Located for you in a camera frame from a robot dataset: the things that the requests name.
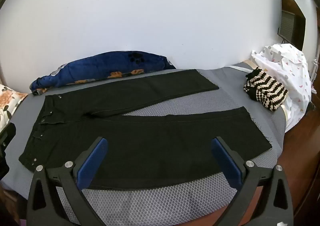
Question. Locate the black pants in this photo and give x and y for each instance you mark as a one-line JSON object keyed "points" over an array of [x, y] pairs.
{"points": [[150, 146]]}

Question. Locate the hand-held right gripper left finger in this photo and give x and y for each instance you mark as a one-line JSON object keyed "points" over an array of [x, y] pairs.
{"points": [[92, 163]]}

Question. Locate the floral white pillow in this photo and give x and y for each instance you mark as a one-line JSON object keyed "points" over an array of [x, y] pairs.
{"points": [[10, 101]]}

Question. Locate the grey mesh mattress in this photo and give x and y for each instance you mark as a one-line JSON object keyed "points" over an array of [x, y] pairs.
{"points": [[162, 203]]}

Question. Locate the white patterned cloth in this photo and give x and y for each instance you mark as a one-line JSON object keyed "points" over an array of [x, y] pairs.
{"points": [[292, 65]]}

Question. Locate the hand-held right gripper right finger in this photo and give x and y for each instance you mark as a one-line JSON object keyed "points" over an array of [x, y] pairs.
{"points": [[227, 163]]}

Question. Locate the black and cream striped knit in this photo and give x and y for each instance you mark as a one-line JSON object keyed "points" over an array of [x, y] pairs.
{"points": [[267, 88]]}

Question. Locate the blue printed blanket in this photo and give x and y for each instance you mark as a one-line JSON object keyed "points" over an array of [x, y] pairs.
{"points": [[100, 65]]}

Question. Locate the wall television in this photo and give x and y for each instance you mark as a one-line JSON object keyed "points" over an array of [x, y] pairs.
{"points": [[292, 23]]}

